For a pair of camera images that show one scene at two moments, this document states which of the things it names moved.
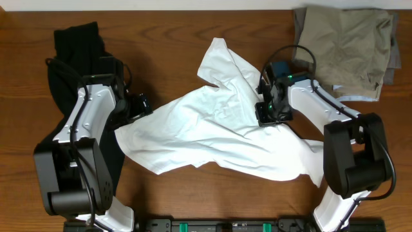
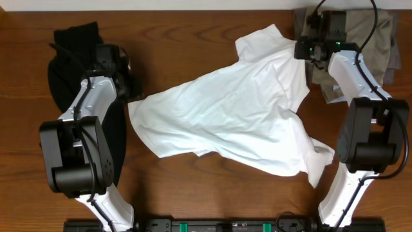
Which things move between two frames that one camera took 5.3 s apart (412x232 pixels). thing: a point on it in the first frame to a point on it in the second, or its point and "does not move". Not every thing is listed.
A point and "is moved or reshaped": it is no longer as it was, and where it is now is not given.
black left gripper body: x=131 y=109 to x=132 y=87
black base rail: x=233 y=225 does not move
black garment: x=77 y=50 does not move
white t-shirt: x=219 y=124 is moved or reshaped
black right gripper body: x=271 y=113 to x=305 y=48
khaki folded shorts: x=350 y=48 does not move
